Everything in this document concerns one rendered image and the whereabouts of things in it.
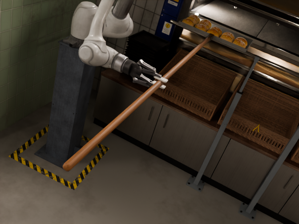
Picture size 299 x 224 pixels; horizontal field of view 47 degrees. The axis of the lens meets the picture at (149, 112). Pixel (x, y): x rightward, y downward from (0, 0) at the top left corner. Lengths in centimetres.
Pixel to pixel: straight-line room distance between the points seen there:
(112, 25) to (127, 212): 134
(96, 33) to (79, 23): 60
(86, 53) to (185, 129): 145
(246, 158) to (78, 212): 134
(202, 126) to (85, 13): 125
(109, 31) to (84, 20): 18
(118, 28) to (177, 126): 102
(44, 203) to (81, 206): 25
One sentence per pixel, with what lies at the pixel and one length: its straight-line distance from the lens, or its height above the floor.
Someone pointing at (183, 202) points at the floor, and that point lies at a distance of 287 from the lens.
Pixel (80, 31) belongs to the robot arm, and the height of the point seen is 111.
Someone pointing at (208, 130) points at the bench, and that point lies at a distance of 279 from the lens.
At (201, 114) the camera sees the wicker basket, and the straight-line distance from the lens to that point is 279.
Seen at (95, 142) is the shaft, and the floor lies 121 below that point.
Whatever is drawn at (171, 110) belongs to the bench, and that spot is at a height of 54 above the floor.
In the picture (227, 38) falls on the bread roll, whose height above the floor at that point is 122.
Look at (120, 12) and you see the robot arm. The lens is 222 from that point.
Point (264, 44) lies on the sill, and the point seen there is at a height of 117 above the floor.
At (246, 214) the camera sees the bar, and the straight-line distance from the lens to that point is 306.
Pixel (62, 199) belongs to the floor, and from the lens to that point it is 263.
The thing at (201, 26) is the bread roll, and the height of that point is 122.
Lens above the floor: 200
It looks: 33 degrees down
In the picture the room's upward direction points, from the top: 18 degrees clockwise
